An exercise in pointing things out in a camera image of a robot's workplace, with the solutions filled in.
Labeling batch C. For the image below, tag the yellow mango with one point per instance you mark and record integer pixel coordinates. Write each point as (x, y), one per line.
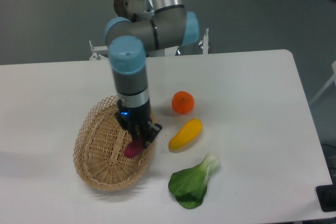
(186, 135)

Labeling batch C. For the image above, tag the black device at table edge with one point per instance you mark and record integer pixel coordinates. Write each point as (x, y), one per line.
(326, 197)

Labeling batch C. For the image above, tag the white frame at right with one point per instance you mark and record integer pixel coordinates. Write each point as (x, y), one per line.
(323, 90)

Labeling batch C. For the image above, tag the purple sweet potato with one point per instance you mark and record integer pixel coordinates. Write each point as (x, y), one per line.
(134, 148)

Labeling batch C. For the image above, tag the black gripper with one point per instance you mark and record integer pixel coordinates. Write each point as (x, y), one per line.
(137, 122)

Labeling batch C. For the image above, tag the oval wicker basket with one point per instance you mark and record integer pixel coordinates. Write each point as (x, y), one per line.
(99, 151)

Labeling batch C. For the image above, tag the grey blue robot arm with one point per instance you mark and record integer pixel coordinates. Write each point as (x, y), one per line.
(147, 26)

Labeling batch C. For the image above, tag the orange tangerine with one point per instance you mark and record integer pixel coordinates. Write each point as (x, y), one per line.
(182, 102)

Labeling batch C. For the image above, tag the green bok choy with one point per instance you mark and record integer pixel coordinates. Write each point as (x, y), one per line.
(189, 186)

